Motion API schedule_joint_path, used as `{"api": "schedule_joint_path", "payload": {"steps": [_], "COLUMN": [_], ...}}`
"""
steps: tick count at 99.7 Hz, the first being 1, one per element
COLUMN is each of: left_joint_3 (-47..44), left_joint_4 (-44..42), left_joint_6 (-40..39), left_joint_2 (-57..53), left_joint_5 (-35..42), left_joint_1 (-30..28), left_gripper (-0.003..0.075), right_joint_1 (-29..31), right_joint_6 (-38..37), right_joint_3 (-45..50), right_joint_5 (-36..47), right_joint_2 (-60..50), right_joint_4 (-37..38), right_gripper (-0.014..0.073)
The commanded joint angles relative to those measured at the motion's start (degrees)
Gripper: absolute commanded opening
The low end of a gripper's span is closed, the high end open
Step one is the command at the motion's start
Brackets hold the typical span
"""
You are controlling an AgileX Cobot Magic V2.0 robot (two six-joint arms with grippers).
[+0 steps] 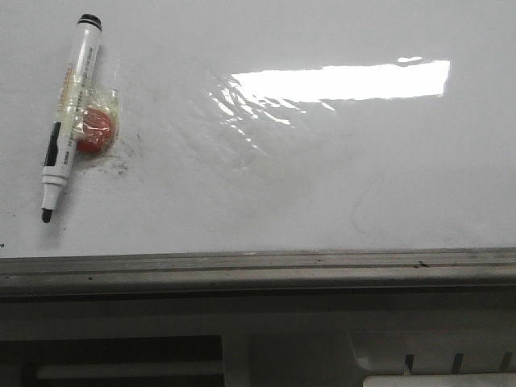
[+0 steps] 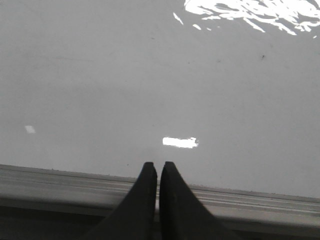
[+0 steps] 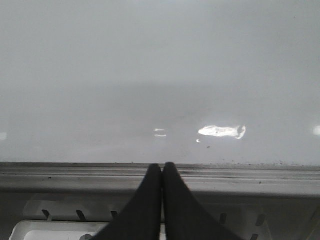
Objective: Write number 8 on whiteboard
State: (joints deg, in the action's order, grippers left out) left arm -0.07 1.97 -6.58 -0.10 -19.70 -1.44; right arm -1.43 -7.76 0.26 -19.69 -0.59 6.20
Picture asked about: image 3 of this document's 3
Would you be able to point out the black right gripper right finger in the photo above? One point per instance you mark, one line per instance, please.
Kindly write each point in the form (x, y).
(185, 218)

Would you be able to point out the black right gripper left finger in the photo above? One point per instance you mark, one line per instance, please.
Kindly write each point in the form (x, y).
(141, 217)

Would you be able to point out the white plastic slotted base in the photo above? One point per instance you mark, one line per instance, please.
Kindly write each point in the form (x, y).
(249, 217)

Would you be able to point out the white whiteboard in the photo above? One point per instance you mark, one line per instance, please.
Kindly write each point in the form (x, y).
(229, 88)

